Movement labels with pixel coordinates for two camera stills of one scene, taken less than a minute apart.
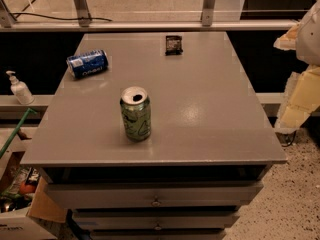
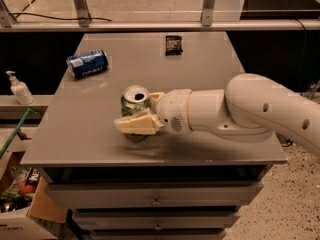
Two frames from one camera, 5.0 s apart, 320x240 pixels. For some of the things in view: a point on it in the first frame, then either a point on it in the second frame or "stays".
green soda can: (137, 115) stays
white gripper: (310, 39) → (173, 110)
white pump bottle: (20, 89) stays
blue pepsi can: (87, 63) stays
